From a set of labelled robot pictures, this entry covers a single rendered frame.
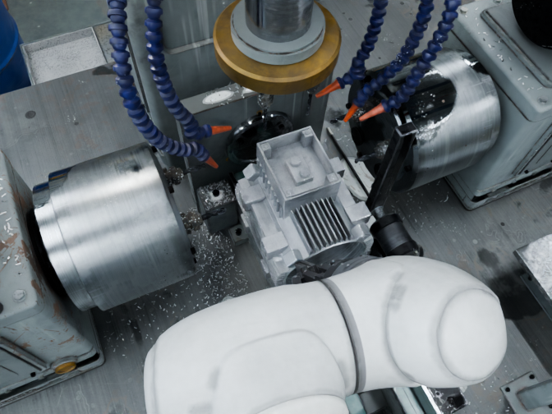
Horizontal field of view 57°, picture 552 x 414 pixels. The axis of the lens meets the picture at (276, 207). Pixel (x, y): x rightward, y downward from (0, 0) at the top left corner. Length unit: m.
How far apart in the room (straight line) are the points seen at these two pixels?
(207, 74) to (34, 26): 2.02
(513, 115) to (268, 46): 0.54
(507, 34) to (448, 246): 0.46
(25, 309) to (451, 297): 0.57
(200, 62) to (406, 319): 0.70
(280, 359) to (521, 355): 0.85
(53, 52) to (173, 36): 1.30
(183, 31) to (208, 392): 0.68
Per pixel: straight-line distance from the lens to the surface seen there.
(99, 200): 0.80
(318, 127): 1.09
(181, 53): 0.96
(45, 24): 2.96
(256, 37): 0.70
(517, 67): 1.06
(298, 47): 0.69
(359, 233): 0.84
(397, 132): 0.76
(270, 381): 0.38
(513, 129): 1.06
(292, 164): 0.84
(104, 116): 1.38
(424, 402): 0.96
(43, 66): 2.17
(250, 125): 0.96
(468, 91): 0.99
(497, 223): 1.29
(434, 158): 0.96
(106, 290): 0.84
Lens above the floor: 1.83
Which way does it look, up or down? 61 degrees down
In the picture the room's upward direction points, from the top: 4 degrees clockwise
